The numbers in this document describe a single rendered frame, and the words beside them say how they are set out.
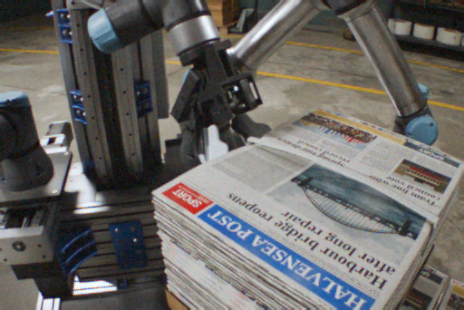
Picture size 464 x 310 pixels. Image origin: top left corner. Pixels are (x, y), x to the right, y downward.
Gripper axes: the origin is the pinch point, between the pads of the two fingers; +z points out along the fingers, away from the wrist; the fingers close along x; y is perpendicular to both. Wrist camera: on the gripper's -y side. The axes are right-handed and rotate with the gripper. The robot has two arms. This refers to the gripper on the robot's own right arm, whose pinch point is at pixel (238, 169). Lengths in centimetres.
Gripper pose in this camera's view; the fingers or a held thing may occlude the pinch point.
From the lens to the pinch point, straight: 61.2
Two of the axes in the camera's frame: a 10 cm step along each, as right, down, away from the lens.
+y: 6.3, -1.2, -7.7
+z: 3.7, 9.2, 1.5
